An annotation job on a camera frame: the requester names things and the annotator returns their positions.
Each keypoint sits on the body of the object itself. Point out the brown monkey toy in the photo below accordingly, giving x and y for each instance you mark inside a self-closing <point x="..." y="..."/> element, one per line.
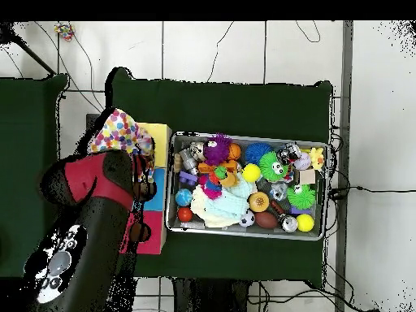
<point x="229" y="177"/>

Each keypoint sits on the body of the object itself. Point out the light teal cloth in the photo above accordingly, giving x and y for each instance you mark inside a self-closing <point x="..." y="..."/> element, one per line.
<point x="227" y="203"/>

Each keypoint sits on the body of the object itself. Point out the colourful patterned cloth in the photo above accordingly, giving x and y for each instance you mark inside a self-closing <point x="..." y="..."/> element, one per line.
<point x="120" y="133"/>

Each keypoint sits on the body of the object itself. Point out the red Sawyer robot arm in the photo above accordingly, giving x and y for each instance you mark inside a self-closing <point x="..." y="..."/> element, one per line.
<point x="91" y="182"/>

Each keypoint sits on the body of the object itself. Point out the wooden box with three holes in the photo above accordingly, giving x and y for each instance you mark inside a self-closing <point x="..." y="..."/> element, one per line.
<point x="159" y="140"/>

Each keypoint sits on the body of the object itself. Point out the shallow clear bin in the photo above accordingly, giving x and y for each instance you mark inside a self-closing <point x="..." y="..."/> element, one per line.
<point x="170" y="218"/>

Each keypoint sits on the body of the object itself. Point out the purple spiky monster toy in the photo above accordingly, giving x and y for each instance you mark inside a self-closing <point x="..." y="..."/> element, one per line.
<point x="216" y="149"/>

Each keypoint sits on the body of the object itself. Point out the small orange basketball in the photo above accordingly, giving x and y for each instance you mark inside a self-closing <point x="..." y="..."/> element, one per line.
<point x="234" y="151"/>

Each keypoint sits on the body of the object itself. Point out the blue globe ball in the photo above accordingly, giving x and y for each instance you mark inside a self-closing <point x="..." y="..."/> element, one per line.
<point x="184" y="197"/>

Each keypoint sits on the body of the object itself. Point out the yellow ball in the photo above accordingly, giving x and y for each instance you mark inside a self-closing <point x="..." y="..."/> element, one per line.
<point x="251" y="172"/>
<point x="305" y="223"/>

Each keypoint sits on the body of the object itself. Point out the blue spiky ball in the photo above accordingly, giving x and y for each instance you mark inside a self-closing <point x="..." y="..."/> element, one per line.
<point x="258" y="153"/>

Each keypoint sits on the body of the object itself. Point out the small soccer ball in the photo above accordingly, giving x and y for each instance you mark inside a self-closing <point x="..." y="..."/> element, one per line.
<point x="247" y="219"/>

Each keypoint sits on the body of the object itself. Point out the green spiky ball with eyes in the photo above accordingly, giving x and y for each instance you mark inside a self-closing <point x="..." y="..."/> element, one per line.
<point x="273" y="166"/>

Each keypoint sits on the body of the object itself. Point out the small brown football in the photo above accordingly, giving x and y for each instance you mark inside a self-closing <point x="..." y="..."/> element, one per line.
<point x="265" y="220"/>

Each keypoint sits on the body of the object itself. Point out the dark green table cloth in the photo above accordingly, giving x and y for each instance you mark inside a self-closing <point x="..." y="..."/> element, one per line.
<point x="221" y="97"/>

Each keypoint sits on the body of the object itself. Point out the green covered side table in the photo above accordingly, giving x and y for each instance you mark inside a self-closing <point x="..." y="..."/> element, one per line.
<point x="26" y="130"/>

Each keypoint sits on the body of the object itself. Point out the small colourful toy on floor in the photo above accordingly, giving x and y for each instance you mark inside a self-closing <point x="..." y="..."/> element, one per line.
<point x="64" y="29"/>

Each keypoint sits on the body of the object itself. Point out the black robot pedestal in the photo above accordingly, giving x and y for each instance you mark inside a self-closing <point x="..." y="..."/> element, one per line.
<point x="208" y="299"/>

